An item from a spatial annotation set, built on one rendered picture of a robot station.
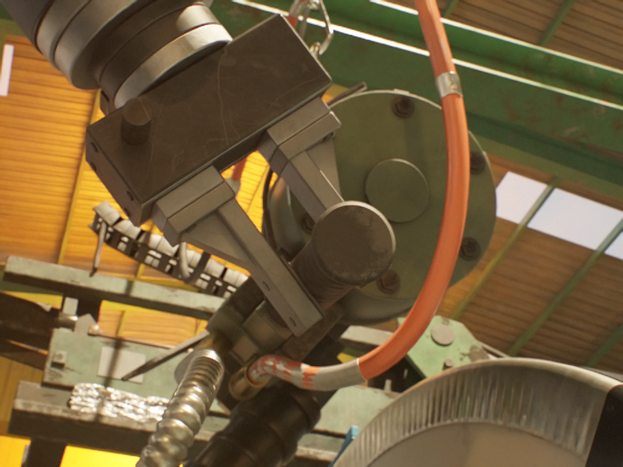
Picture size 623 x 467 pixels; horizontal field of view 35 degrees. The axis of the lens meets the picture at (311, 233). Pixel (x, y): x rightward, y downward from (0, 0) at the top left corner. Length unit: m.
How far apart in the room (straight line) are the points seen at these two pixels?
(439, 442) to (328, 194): 0.28
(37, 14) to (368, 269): 0.22
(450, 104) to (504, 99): 3.22
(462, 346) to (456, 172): 1.30
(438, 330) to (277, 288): 1.36
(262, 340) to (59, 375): 1.01
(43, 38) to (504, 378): 0.37
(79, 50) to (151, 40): 0.04
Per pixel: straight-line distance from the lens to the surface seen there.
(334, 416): 1.71
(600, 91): 4.16
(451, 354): 1.85
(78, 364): 1.64
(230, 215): 0.53
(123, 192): 0.53
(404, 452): 0.83
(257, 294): 0.64
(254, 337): 0.65
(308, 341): 0.64
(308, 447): 1.67
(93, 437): 1.62
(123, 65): 0.54
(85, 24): 0.53
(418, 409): 0.81
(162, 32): 0.53
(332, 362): 0.78
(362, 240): 0.48
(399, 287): 0.64
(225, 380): 0.85
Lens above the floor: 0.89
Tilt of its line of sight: 41 degrees up
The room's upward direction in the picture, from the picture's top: straight up
